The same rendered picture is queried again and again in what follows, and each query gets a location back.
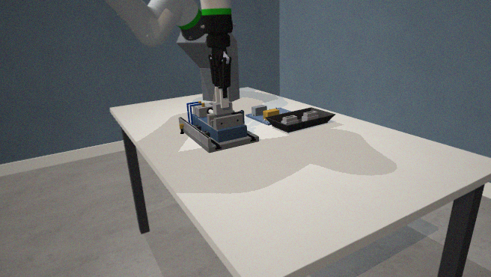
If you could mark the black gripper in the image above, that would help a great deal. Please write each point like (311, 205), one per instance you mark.
(220, 66)

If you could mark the yellow-orange block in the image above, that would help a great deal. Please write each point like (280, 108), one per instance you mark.
(270, 112)

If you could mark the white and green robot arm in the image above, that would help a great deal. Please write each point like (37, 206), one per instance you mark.
(153, 24)

